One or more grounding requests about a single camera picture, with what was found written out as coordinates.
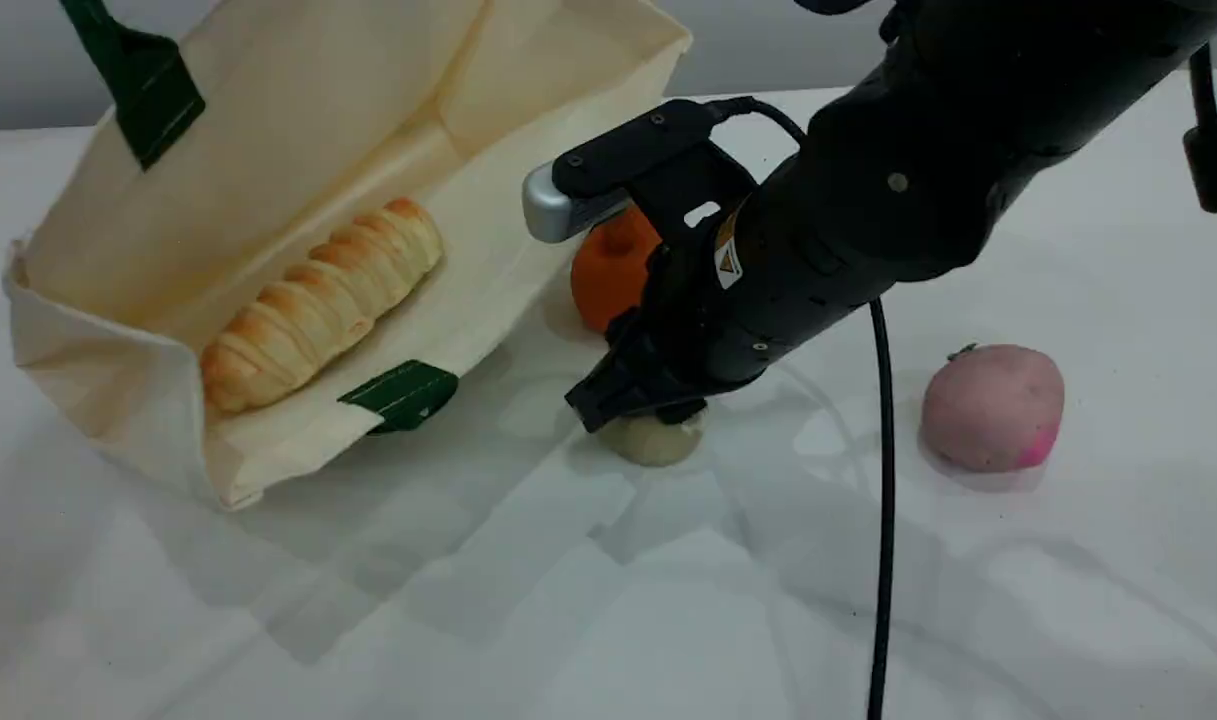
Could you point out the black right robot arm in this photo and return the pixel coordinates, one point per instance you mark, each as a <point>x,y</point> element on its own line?
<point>968,130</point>

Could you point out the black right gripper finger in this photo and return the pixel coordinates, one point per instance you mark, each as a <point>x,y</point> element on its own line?
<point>618,392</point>
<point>683,410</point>

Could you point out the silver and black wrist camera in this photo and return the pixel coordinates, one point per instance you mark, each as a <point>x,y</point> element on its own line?
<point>578,205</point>

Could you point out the pale round egg yolk pastry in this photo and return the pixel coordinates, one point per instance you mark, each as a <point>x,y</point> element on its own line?
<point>653,442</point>

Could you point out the orange persimmon toy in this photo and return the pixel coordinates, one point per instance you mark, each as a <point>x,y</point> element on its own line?
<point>608,275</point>

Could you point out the long striped golden bread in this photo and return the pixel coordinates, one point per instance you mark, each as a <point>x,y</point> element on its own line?
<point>318,305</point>

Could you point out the pink round peach bun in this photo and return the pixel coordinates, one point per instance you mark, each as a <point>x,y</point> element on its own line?
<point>993,408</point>

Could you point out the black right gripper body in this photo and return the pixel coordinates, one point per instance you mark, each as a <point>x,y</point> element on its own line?
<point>738,310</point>

